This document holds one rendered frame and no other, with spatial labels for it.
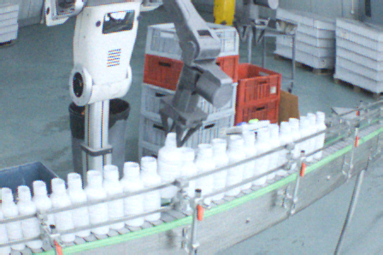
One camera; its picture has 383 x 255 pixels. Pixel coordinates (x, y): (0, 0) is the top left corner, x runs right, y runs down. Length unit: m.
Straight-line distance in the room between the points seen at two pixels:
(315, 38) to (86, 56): 6.89
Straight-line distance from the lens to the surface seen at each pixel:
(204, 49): 1.26
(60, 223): 1.25
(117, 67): 1.97
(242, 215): 1.65
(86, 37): 1.90
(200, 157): 1.49
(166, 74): 3.97
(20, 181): 1.89
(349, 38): 8.08
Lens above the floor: 1.68
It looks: 18 degrees down
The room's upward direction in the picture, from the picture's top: 4 degrees clockwise
